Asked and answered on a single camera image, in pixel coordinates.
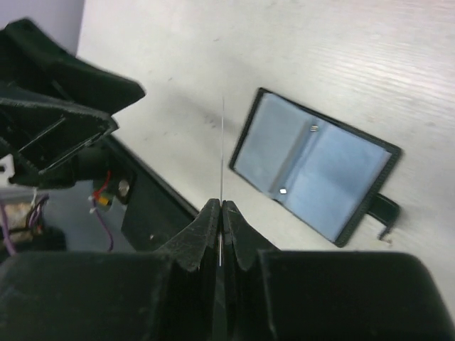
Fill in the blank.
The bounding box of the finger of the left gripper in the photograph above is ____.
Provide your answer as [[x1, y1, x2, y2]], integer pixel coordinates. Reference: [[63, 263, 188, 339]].
[[1, 97, 118, 188], [1, 18, 145, 115]]

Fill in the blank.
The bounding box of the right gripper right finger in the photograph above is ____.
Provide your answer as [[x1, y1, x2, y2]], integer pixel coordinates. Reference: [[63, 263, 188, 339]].
[[222, 201, 454, 340]]

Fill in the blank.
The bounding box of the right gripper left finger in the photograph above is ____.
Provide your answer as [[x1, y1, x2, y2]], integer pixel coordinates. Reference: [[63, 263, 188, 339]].
[[1, 199, 220, 340]]

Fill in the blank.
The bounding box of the white VIP card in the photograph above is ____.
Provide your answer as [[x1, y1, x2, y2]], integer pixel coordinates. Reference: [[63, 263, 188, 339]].
[[218, 95, 225, 267]]

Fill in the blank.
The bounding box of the black leather card holder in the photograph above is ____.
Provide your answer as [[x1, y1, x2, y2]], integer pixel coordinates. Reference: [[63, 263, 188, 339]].
[[229, 87, 402, 247]]

